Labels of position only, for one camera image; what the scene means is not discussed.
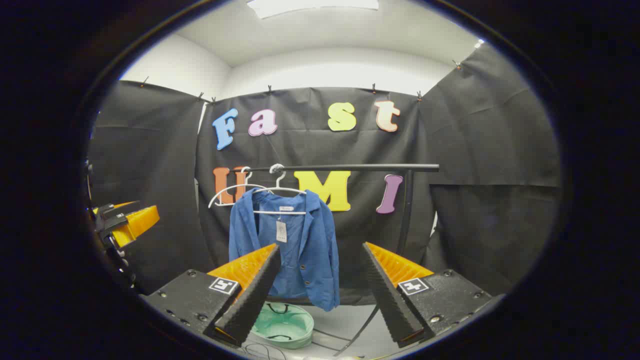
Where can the black metal clothes rack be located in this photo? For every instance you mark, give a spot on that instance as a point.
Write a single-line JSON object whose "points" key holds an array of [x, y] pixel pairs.
{"points": [[350, 168]]}

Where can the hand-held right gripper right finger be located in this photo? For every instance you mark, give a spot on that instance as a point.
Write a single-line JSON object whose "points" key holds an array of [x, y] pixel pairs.
{"points": [[387, 295]]}

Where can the blue jacket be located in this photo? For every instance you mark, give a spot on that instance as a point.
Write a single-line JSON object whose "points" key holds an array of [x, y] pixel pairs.
{"points": [[315, 250]]}

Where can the green laundry hamper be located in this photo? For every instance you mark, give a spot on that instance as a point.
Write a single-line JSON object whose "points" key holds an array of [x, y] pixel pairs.
{"points": [[287, 325]]}

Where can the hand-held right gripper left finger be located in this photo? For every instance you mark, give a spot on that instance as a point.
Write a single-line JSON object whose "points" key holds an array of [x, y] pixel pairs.
{"points": [[255, 295]]}

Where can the ceiling light panel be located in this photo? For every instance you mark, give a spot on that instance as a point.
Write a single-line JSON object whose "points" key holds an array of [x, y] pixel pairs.
{"points": [[310, 6]]}

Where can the white plain hanger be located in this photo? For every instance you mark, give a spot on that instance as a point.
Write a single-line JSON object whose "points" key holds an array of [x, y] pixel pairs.
{"points": [[225, 191]]}

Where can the white hanger with hook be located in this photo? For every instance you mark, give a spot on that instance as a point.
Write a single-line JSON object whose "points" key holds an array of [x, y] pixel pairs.
{"points": [[278, 189]]}

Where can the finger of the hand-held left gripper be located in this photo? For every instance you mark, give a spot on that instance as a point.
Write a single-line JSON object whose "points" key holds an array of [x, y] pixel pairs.
{"points": [[126, 204], [137, 222]]}

